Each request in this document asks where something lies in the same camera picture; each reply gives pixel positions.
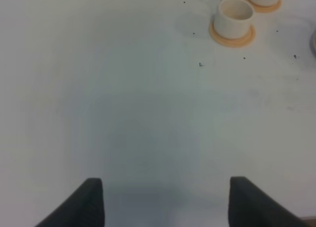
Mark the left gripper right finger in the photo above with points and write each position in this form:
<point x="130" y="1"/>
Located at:
<point x="249" y="206"/>

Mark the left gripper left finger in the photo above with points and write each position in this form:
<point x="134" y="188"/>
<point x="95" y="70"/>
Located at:
<point x="84" y="208"/>

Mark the beige round teapot saucer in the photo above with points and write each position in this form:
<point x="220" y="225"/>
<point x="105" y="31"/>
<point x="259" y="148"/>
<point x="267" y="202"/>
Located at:
<point x="313" y="43"/>

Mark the near orange cup coaster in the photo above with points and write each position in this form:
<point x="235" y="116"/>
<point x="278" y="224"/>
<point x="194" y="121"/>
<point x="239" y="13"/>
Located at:
<point x="244" y="41"/>

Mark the orange cup coaster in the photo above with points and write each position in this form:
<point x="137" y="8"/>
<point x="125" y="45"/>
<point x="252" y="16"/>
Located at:
<point x="266" y="9"/>
<point x="244" y="41"/>

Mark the near white teacup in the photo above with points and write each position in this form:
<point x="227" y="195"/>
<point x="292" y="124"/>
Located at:
<point x="233" y="18"/>

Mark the far orange cup coaster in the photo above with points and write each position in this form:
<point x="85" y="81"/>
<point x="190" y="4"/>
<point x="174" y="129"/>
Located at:
<point x="266" y="9"/>

